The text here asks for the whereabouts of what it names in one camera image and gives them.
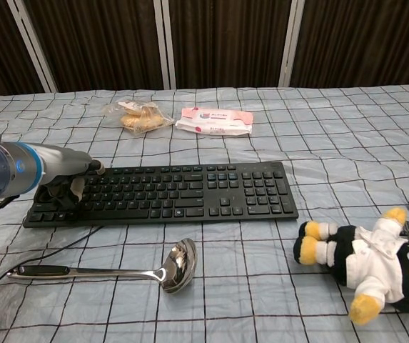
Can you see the white screen frame post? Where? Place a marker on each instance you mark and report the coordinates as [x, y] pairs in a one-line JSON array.
[[290, 43], [165, 43], [33, 46]]

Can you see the bagged bread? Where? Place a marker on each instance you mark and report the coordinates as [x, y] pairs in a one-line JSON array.
[[140, 119]]

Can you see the stainless steel ladle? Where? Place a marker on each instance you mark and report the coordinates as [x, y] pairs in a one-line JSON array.
[[179, 264]]

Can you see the light blue checked tablecloth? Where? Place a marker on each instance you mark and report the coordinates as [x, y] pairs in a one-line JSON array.
[[332, 160]]

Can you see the black computer keyboard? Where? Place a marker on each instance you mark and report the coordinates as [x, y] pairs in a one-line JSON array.
[[190, 193]]

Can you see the black white plush doll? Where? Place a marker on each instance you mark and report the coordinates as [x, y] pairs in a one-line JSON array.
[[368, 257]]

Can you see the pink white wet wipes pack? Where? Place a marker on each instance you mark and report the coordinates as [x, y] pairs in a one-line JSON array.
[[215, 121]]

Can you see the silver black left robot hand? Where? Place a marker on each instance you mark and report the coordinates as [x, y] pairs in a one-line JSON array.
[[65, 164]]

